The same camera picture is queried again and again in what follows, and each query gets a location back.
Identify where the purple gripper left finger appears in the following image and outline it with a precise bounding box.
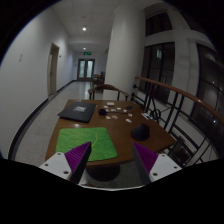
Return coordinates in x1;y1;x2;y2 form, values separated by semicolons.
39;141;93;185

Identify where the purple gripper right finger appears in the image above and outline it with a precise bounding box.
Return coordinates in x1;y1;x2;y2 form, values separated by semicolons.
132;141;183;186

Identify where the green mouse mat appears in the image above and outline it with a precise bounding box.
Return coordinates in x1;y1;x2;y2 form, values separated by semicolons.
56;127;118;162

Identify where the black vertical mouse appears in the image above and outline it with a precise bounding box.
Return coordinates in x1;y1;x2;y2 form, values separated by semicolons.
131;124;150;141

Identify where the white card near railing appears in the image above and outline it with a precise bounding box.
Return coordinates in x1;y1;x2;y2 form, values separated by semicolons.
141;113;153;120

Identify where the wooden table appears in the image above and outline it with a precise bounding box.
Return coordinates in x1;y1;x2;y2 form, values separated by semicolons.
44;98;177;168

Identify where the black laptop with sticker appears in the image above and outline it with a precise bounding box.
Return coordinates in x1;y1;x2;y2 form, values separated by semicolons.
58;102;96;123

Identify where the dark round cup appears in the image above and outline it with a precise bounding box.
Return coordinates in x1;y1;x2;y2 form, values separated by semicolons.
98;109;107;116

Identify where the wooden handrail with black railing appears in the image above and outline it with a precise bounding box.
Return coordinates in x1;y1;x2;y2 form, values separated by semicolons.
131;76;224;167

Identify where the white box at table back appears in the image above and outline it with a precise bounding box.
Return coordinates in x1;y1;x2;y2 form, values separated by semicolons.
107;102;115;106

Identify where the wooden chair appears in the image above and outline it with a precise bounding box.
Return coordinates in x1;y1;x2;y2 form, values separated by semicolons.
88;84;129;101

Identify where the double glass door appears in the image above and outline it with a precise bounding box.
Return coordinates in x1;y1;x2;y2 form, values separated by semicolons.
77;59;95;81

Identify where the side door in wall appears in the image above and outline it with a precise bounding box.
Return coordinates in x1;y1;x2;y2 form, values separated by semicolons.
47;43;59;96

